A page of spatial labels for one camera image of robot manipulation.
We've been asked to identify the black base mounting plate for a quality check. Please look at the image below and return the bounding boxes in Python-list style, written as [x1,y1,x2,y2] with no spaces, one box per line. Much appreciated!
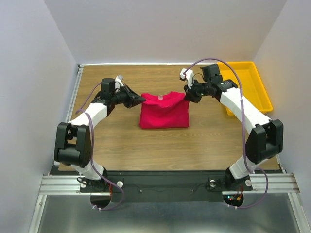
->
[77,170,252,203]

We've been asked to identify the yellow plastic tray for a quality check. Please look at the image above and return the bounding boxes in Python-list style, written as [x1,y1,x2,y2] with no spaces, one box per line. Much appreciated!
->
[228,61,273,114]

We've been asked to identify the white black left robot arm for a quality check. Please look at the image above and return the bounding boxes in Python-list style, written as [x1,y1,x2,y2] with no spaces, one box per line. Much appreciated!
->
[54,75,146,191]

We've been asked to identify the pink red t shirt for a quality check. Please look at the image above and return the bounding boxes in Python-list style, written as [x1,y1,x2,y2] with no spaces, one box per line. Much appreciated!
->
[139,91,190,129]

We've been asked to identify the aluminium frame rail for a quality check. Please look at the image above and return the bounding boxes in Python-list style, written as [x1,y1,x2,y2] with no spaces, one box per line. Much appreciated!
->
[39,173,300,195]

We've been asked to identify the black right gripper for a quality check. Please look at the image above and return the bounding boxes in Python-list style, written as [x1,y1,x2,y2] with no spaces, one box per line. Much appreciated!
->
[184,77,211,103]

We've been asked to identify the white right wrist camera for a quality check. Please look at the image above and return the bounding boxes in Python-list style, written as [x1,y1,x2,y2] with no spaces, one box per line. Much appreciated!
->
[179,68,194,89]

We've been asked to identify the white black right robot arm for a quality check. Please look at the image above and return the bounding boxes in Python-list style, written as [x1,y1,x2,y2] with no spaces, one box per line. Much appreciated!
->
[180,64,284,189]

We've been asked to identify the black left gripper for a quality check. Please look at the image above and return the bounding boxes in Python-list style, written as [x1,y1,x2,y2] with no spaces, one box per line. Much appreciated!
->
[111,84,146,109]

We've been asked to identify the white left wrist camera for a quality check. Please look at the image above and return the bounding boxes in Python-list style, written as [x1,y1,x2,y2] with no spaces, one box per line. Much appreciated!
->
[115,75,124,90]

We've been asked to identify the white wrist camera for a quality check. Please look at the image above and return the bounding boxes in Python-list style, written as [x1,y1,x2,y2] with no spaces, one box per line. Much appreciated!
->
[115,75,124,90]
[179,68,194,89]

